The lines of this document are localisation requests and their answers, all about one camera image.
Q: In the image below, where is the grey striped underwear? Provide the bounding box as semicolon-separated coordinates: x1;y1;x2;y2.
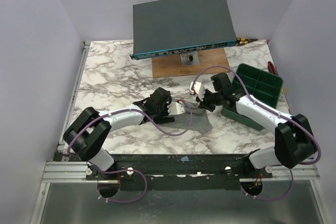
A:
158;101;213;135

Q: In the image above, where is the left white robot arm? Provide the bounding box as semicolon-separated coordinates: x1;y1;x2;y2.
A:
62;88;174;179

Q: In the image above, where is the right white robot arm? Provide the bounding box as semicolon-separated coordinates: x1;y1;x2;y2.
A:
190;72;318;178

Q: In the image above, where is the green divided plastic tray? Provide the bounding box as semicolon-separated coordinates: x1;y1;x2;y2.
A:
221;63;283;131

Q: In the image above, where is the brown plywood board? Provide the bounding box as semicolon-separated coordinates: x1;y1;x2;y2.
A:
152;48;229;78

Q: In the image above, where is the red black utility knife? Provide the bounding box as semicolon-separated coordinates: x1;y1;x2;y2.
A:
267;61;278;76

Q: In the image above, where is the blue tape piece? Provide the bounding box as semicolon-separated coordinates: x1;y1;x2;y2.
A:
181;156;190;162

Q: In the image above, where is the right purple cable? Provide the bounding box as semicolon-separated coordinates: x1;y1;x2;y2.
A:
191;66;323;200

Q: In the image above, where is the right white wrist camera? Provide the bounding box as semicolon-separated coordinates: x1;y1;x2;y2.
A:
189;82;205;101

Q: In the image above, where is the grey metal stand bracket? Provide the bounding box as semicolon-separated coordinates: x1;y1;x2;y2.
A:
180;51;200;66

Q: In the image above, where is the grey network switch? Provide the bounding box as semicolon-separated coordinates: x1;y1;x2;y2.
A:
130;0;237;60

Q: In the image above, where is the black metal base rail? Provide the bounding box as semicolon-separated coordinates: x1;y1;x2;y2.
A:
86;154;272;191

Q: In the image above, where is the aluminium frame rail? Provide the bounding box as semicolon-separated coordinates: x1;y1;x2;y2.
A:
30;41;91;223

